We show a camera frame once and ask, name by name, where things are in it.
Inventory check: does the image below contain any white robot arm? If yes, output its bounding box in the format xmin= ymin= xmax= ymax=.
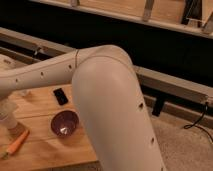
xmin=0 ymin=45 xmax=167 ymax=171

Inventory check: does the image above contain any white ceramic cup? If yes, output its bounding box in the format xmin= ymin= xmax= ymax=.
xmin=0 ymin=113 xmax=18 ymax=129

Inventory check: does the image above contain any brown coaster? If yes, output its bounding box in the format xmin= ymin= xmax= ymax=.
xmin=8 ymin=122 xmax=26 ymax=135

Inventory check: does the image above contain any orange carrot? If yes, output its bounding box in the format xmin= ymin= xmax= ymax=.
xmin=1 ymin=129 xmax=30 ymax=159

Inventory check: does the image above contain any black rectangular block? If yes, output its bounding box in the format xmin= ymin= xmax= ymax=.
xmin=53 ymin=88 xmax=68 ymax=105

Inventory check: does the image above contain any dark purple bowl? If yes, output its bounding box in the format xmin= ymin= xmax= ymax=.
xmin=51 ymin=110 xmax=79 ymax=137

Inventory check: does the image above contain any black bracket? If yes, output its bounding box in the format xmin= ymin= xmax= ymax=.
xmin=152 ymin=97 xmax=165 ymax=116

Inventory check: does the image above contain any metal rail beam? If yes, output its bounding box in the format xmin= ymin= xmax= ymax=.
xmin=0 ymin=27 xmax=213 ymax=129

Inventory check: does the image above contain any black cable right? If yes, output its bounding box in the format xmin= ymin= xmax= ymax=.
xmin=183 ymin=102 xmax=213 ymax=140

